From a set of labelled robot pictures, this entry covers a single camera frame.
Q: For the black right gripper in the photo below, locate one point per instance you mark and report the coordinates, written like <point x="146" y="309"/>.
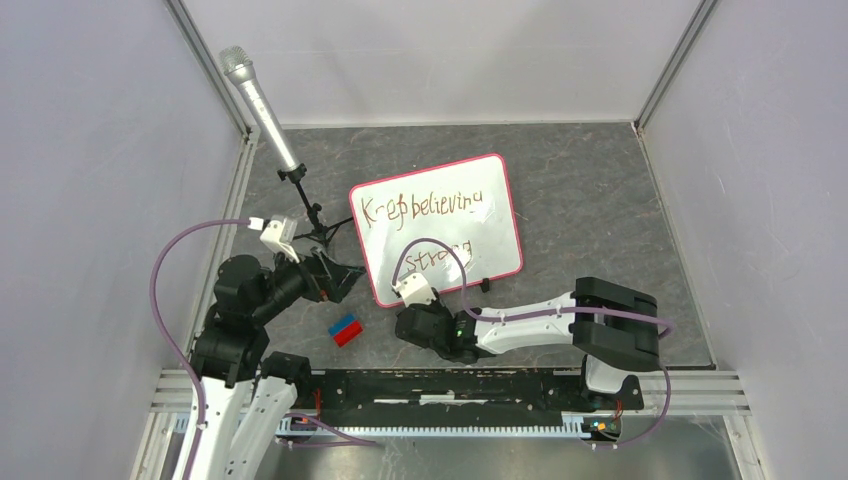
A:
<point x="434" y="306"/>

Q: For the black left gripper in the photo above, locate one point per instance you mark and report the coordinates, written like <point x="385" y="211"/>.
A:
<point x="324" y="277"/>

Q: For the pink framed whiteboard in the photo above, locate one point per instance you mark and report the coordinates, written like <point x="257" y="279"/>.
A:
<point x="454" y="223"/>

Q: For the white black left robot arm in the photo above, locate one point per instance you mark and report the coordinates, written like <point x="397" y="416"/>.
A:
<point x="241" y="392"/>

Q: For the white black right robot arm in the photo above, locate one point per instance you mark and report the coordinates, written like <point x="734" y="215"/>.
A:
<point x="616" y="328"/>

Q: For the red blue block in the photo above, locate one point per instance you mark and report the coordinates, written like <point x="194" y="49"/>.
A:
<point x="345" y="330"/>

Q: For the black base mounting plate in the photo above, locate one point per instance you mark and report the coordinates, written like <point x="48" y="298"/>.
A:
<point x="464" y="397"/>

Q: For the black microphone stand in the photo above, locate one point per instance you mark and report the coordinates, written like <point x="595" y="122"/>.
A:
<point x="321" y="233"/>

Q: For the silver microphone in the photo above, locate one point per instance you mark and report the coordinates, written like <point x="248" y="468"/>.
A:
<point x="238" y="68"/>

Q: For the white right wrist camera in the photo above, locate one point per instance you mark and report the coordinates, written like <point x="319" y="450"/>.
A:
<point x="414" y="289"/>

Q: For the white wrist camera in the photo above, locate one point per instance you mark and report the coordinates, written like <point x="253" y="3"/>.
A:
<point x="277" y="234"/>
<point x="414" y="289"/>

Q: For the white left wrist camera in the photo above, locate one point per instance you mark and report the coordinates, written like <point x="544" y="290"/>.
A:
<point x="277" y="234"/>

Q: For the aluminium corner rail left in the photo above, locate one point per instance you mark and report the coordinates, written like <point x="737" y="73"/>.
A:
<point x="208" y="64"/>

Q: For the aluminium corner rail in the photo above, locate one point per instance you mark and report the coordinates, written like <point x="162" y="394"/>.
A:
<point x="696" y="24"/>
<point x="208" y="64"/>

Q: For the aluminium corner rail right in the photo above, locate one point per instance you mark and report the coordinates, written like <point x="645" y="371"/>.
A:
<point x="696" y="24"/>

